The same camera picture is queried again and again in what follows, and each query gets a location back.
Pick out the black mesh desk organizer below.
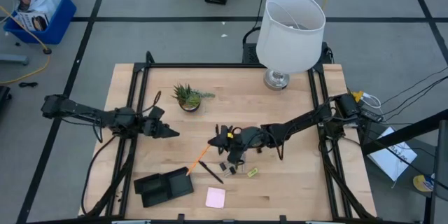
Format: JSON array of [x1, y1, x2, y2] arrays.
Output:
[[133, 167, 195, 209]]

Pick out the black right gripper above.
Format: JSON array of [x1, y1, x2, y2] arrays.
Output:
[[207, 132, 248, 166]]

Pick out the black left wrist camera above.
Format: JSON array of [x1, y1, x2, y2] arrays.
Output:
[[148, 106, 166, 120]]

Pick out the white paper sheets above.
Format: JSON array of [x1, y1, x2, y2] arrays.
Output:
[[366, 126, 419, 182]]

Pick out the white cardboard box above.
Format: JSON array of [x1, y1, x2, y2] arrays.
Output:
[[17, 0, 62, 17]]

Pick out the black metal beam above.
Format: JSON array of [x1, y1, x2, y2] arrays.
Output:
[[361, 108, 448, 155]]

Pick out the pink sticky note pad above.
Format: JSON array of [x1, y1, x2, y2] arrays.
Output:
[[204, 186, 227, 209]]

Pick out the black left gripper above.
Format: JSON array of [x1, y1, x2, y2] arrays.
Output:
[[141, 117, 181, 139]]

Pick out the dark grey stand post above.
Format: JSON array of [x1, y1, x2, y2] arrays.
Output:
[[428, 118, 448, 224]]

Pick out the white shade silver lamp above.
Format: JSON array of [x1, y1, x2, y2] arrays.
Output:
[[255, 0, 326, 91]]

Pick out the orange pencil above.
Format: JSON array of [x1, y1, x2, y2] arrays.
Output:
[[185, 143, 212, 176]]

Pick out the yellow tape roll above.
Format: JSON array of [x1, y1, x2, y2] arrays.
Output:
[[412, 174, 435, 193]]

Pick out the printed cardboard box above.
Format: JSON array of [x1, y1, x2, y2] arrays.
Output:
[[13, 11, 50, 32]]

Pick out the blue plastic bin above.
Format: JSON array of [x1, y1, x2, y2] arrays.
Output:
[[2, 0, 78, 46]]

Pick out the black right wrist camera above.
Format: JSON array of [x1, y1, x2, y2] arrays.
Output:
[[238, 127, 263, 148]]

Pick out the yellow floor cable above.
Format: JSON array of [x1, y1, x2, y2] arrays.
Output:
[[0, 5, 53, 85]]

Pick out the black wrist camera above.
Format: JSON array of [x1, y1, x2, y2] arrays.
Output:
[[238, 127, 263, 148], [148, 106, 166, 120]]

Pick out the potted green succulent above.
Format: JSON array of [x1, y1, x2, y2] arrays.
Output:
[[171, 83, 216, 113]]

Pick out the grey metal table foot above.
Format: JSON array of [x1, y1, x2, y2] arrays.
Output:
[[0, 53, 30, 67]]

